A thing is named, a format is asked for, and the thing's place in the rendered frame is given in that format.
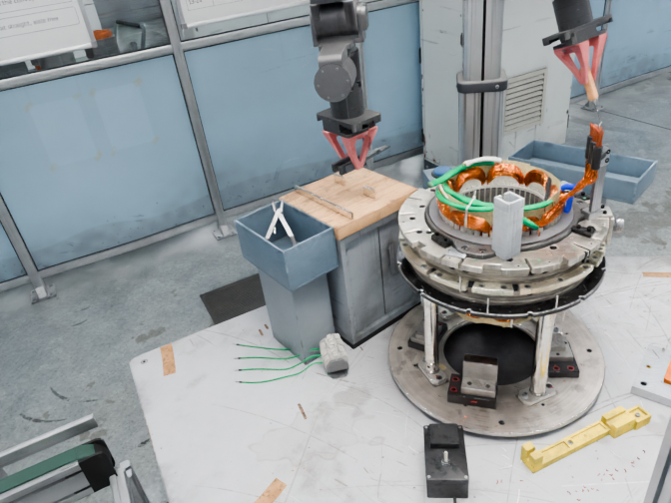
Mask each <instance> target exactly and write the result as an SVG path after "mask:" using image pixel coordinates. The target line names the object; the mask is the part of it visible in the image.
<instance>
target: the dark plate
mask: <svg viewBox="0 0 671 503"><path fill-rule="evenodd" d="M534 342H535V341H534V340H533V339H532V338H531V337H530V336H529V335H528V334H527V333H525V332H524V331H522V330H520V329H518V328H515V327H512V328H511V327H502V326H500V325H493V324H489V323H473V324H468V325H465V326H462V327H460V328H459V329H457V330H456V331H454V332H453V333H452V334H451V335H450V336H449V337H448V339H447V340H446V342H445V344H444V348H443V352H444V356H445V359H446V361H447V362H448V364H449V365H450V366H451V367H452V368H453V369H454V370H455V371H456V372H457V373H459V374H461V375H463V358H464V355H465V354H473V355H478V356H488V357H495V358H498V370H497V380H498V385H508V384H513V383H517V382H520V381H522V380H524V379H526V378H528V377H530V376H531V370H532V361H533V352H534Z"/></svg>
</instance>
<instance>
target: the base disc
mask: <svg viewBox="0 0 671 503"><path fill-rule="evenodd" d="M562 315H563V311H560V312H557V313H556V315H555V323H557V324H558V325H559V326H560V327H562V328H563V333H562V336H566V338H567V340H568V341H569V343H570V346H571V349H572V352H573V354H574V357H575V360H576V362H577V365H578V368H579V371H580V373H579V377H549V376H548V374H547V381H550V382H551V383H553V384H554V386H556V393H555V395H553V396H550V397H548V398H546V399H543V400H541V401H539V402H537V403H534V404H532V405H527V404H523V403H522V402H521V401H520V399H519V398H518V393H519V390H521V389H524V388H526V387H529V386H530V380H531V376H530V377H528V378H526V379H524V380H522V381H520V382H517V383H513V384H508V385H498V389H497V399H496V408H495V409H490V408H484V407H478V406H471V405H465V404H459V403H453V402H448V401H447V391H448V386H449V381H450V376H451V374H452V373H454V374H459V373H457V372H456V371H455V370H454V369H453V368H452V367H451V366H450V365H449V364H448V362H447V361H446V359H445V356H444V352H443V348H444V344H445V342H446V340H447V339H448V337H449V336H450V335H451V334H452V333H453V332H454V331H456V330H457V329H459V328H460V327H462V326H465V325H467V324H471V323H474V322H472V321H469V320H466V319H463V318H462V317H461V316H460V315H458V316H455V317H453V318H450V319H444V318H442V317H441V316H440V315H438V321H440V322H444V323H447V331H446V333H445V334H444V336H443V337H442V339H441V341H440V342H439V344H438V348H439V364H443V365H444V366H445V367H446V369H445V370H443V372H444V373H445V374H446V375H447V378H446V381H445V382H444V383H442V384H439V385H435V384H432V383H431V382H430V381H429V379H428V378H427V377H426V376H425V374H424V373H423V372H422V370H421V369H420V368H419V367H418V362H419V360H420V359H422V358H424V357H425V356H424V351H421V350H417V349H414V348H411V347H408V343H407V342H408V340H409V339H410V337H411V336H412V334H413V333H414V332H415V330H416V329H417V327H418V326H419V325H420V323H421V322H422V321H423V303H421V304H420V305H418V306H416V307H415V308H413V309H412V310H411V311H409V312H408V313H407V314H406V315H405V316H404V317H403V318H402V319H401V320H400V322H399V323H398V324H397V326H396V327H395V329H394V331H393V333H392V335H391V338H390V341H389V346H388V360H389V366H390V370H391V373H392V375H393V378H394V380H395V381H396V383H397V385H398V386H399V388H400V389H401V391H402V392H403V393H404V394H405V395H406V397H407V398H408V399H409V400H410V401H411V402H412V403H414V404H415V405H416V406H417V407H418V408H420V409H421V410H422V411H424V412H425V413H427V414H429V415H430V416H432V417H434V418H435V419H437V420H439V421H441V422H443V423H456V424H457V425H462V427H463V430H465V431H469V432H473V433H478V434H484V435H491V436H505V437H514V436H527V435H534V434H540V433H544V432H548V431H551V430H554V429H557V428H560V427H562V426H564V425H566V424H568V423H570V422H572V421H574V420H575V419H577V418H578V417H580V416H581V415H582V414H584V413H585V412H586V411H587V410H588V409H589V408H590V407H591V406H592V405H593V403H594V402H595V401H596V399H597V398H598V396H599V394H600V392H601V389H602V387H603V383H604V378H605V361H604V356H603V353H602V350H601V348H600V346H599V344H598V342H597V340H596V339H595V337H594V336H593V334H592V333H591V332H590V331H589V329H588V328H587V327H586V326H585V325H584V324H583V323H582V322H581V321H580V320H578V319H577V318H576V317H575V316H573V315H572V314H571V313H569V312H568V311H566V310H565V317H564V320H562ZM567 316H569V317H567ZM512 326H514V327H516V328H518V329H520V330H522V331H524V332H525V333H527V334H528V335H529V336H530V337H531V338H532V339H533V340H534V341H535V333H536V324H535V323H534V322H532V318H530V319H529V320H527V321H524V322H522V323H519V324H513V325H512ZM580 363H581V364H582V365H581V364H580ZM583 364H584V365H585V366H584V365H583ZM565 380H566V381H565ZM438 395H439V396H440V397H439V396H438ZM534 405H535V406H534ZM536 405H537V406H536ZM464 416H466V417H465V418H464ZM466 418H467V419H466ZM463 420H464V421H463ZM540 421H541V422H542V423H541V422H540ZM487 427H488V428H487Z"/></svg>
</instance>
